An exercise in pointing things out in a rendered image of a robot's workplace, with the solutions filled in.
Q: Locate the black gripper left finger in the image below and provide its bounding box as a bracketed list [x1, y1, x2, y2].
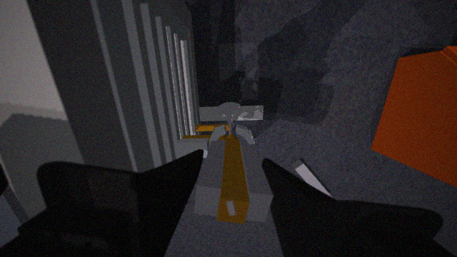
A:
[36, 149, 204, 257]

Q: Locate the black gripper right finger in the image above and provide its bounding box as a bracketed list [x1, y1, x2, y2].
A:
[262, 158, 443, 257]

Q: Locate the grey rectangular bar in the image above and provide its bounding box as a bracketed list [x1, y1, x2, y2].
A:
[292, 160, 332, 197]

